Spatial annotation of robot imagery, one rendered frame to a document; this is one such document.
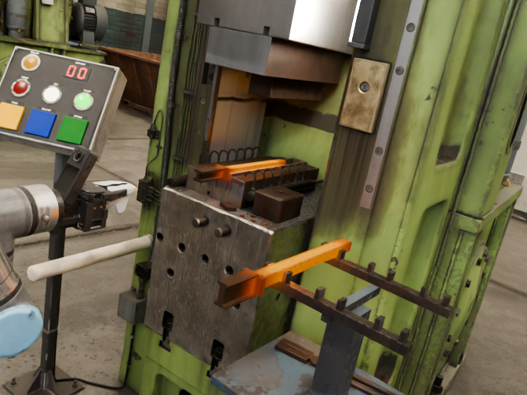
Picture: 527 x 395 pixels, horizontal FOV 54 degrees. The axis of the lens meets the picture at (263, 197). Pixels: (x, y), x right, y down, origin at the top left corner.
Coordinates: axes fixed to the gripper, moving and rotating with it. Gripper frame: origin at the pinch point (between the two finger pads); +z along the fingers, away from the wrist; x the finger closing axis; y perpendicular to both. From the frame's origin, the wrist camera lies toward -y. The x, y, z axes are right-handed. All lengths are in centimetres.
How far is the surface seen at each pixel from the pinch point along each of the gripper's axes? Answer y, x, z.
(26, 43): 9, -434, 244
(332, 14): -45, 13, 52
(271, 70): -28.5, 7.5, 35.6
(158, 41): -4, -716, 707
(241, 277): 4.0, 37.7, -8.1
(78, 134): -0.3, -41.6, 17.2
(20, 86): -9, -64, 13
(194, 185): 7.0, -9.5, 33.0
